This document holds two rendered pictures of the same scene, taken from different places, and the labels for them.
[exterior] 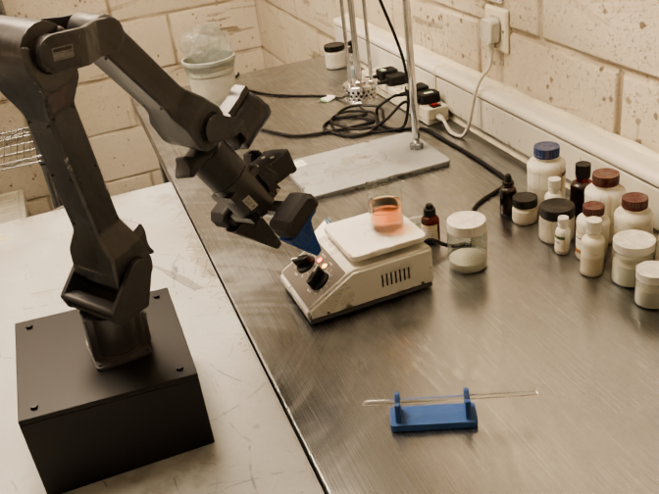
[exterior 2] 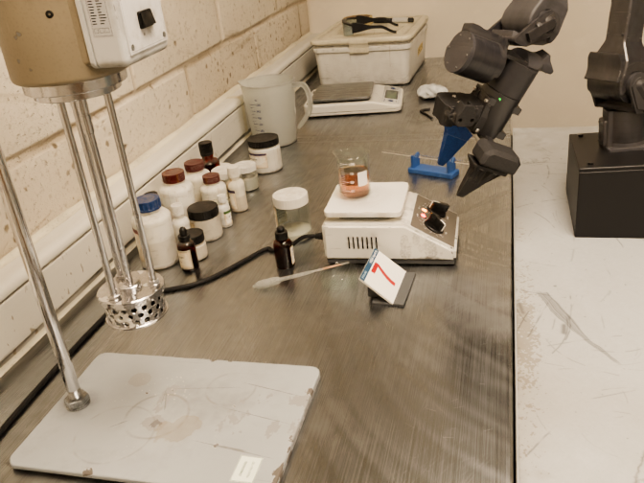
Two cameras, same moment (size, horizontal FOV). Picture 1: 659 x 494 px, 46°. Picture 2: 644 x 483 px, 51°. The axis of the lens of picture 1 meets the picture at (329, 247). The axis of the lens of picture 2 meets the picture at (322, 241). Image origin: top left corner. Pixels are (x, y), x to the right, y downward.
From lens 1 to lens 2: 1.93 m
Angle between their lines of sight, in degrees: 117
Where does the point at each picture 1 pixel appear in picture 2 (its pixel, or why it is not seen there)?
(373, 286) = not seen: hidden behind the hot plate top
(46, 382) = not seen: outside the picture
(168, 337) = (585, 146)
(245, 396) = (535, 204)
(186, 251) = (540, 354)
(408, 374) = (423, 191)
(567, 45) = (11, 154)
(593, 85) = (55, 169)
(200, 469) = not seen: hidden behind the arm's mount
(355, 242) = (393, 191)
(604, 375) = (331, 170)
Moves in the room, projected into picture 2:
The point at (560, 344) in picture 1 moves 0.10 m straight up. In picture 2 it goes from (326, 183) to (321, 136)
